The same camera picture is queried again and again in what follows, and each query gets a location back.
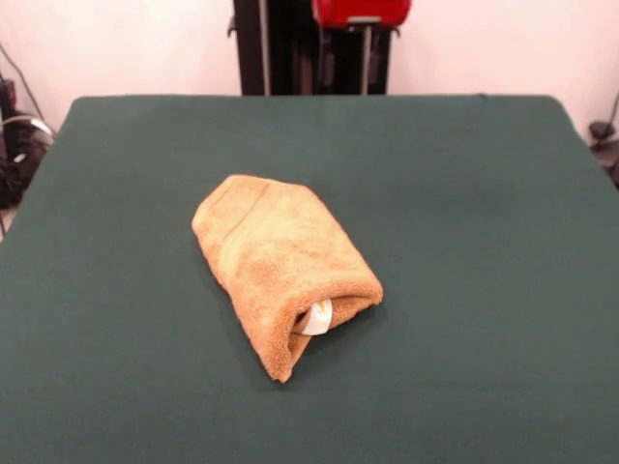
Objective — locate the tan terry towel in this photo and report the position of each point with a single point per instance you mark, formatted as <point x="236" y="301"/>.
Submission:
<point x="271" y="251"/>

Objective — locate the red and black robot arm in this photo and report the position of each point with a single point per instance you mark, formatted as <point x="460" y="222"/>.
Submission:
<point x="358" y="12"/>

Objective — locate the dark green table cloth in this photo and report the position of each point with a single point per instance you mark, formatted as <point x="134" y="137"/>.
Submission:
<point x="435" y="290"/>

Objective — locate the dark grey stand base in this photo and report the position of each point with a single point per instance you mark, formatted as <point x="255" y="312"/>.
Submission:
<point x="602" y="129"/>

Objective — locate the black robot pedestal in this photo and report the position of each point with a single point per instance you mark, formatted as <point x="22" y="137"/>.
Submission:
<point x="251" y="58"/>

